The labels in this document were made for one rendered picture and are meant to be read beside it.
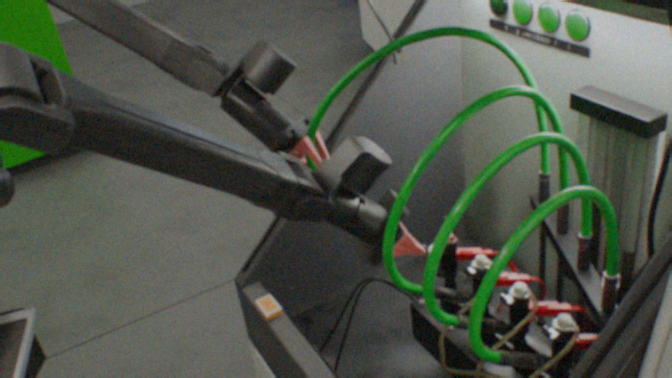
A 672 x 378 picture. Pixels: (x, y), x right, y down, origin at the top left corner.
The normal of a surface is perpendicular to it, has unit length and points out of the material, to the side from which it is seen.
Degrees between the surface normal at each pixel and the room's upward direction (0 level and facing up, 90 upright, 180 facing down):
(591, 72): 90
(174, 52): 65
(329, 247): 90
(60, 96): 48
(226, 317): 0
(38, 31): 90
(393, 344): 0
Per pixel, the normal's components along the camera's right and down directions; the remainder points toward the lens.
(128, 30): -0.15, 0.19
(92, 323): -0.12, -0.85
